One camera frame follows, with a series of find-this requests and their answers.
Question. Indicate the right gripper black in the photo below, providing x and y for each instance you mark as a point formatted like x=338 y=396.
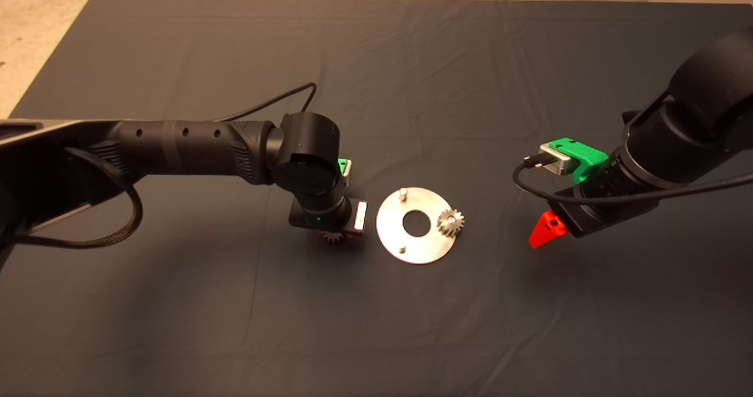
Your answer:
x=606 y=212

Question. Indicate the dark grey table cloth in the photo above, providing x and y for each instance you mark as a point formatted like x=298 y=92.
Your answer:
x=423 y=326

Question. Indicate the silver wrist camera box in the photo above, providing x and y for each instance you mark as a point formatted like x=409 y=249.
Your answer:
x=556 y=160
x=348 y=176

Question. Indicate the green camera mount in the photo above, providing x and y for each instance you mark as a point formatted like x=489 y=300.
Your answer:
x=342 y=164
x=582 y=153

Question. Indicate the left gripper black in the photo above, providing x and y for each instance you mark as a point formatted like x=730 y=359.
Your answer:
x=356 y=217

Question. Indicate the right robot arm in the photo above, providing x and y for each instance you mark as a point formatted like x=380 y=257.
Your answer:
x=694 y=120

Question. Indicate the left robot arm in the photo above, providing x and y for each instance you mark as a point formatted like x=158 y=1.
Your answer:
x=176 y=147

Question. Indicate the round metal carrier plate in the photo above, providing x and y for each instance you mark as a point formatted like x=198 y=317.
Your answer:
x=423 y=251

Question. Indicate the long black braided sleeve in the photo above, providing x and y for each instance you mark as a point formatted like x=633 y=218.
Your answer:
x=136 y=214

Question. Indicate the small steel planetary gear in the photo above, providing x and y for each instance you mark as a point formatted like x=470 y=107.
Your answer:
x=333 y=237
x=456 y=227

